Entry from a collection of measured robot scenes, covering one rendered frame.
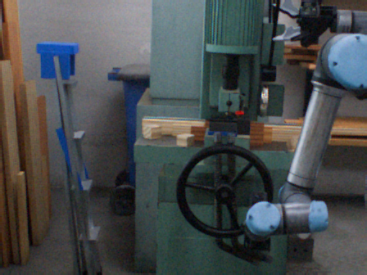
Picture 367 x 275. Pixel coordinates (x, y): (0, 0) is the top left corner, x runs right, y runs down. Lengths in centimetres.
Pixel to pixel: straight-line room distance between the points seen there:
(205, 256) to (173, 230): 14
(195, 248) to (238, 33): 73
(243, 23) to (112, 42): 247
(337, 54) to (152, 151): 82
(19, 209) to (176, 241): 136
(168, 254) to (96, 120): 250
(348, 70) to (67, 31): 325
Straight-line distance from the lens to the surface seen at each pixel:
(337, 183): 459
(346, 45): 131
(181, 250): 200
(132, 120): 377
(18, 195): 316
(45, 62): 268
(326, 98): 147
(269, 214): 137
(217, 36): 194
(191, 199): 194
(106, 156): 445
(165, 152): 191
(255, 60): 219
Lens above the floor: 133
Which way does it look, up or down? 12 degrees down
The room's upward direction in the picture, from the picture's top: 3 degrees clockwise
